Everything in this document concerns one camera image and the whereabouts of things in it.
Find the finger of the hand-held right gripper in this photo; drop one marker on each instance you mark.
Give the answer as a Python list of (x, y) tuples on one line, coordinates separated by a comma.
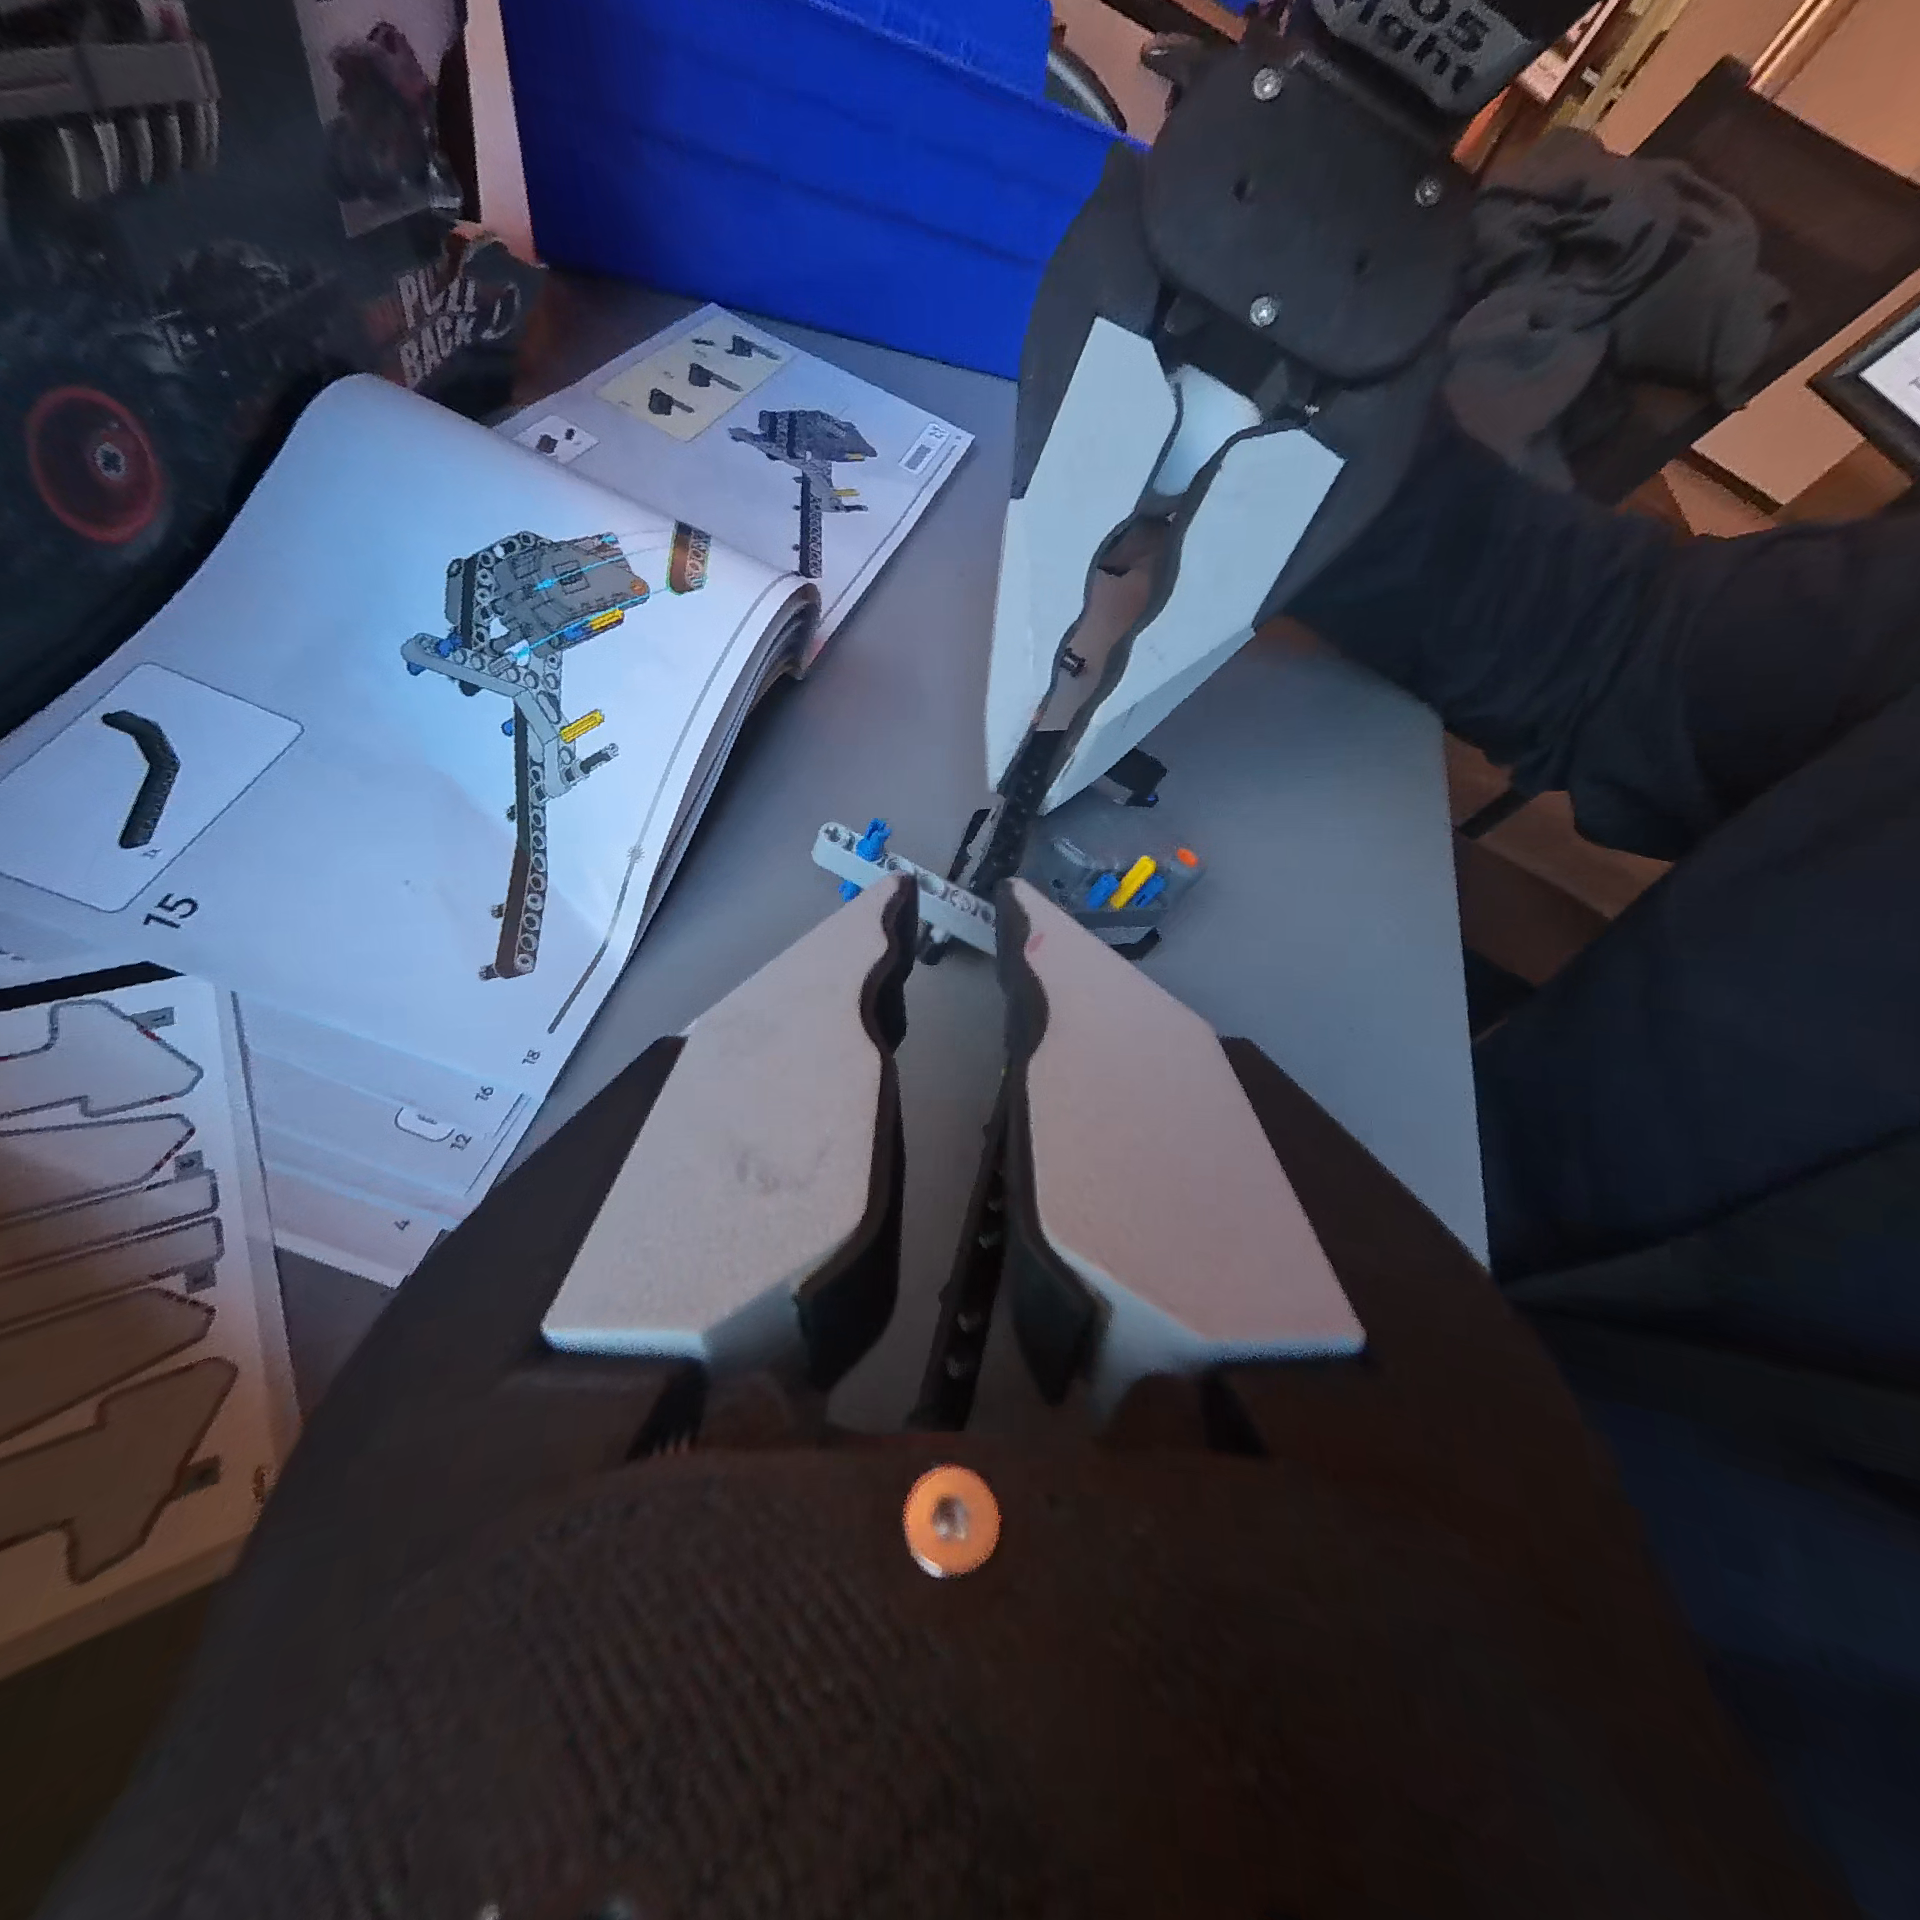
[(1079, 480), (1231, 569)]

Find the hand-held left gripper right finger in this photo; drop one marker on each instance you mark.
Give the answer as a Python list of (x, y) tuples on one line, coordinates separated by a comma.
[(1184, 1184)]

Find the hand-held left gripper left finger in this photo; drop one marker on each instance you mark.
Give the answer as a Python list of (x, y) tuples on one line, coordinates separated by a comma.
[(722, 1155)]

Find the long black lego beam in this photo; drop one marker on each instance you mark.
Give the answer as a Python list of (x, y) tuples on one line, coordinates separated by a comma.
[(1018, 818)]

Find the grey lego assembly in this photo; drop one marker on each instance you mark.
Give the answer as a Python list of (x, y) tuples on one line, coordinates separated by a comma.
[(1079, 862)]

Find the person's right forearm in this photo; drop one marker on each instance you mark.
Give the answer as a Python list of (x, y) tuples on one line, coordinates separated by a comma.
[(1651, 629)]

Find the black toy set box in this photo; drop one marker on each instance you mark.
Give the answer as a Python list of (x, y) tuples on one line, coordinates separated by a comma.
[(150, 300)]

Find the dark cloth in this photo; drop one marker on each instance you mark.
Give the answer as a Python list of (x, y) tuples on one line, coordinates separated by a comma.
[(1621, 269)]

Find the blue plastic bin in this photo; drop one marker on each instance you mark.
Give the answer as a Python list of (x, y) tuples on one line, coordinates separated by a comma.
[(780, 148)]

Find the person's legs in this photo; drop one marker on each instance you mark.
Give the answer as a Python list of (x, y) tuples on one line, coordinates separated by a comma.
[(1724, 1124)]

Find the black framed screen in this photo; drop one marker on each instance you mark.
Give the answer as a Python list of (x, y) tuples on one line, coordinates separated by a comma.
[(1882, 394)]

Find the sticker sheet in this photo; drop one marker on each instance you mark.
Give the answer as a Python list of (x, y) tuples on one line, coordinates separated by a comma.
[(136, 1348)]

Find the open instruction booklet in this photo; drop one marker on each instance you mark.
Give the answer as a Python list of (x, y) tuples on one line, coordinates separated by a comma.
[(347, 450)]

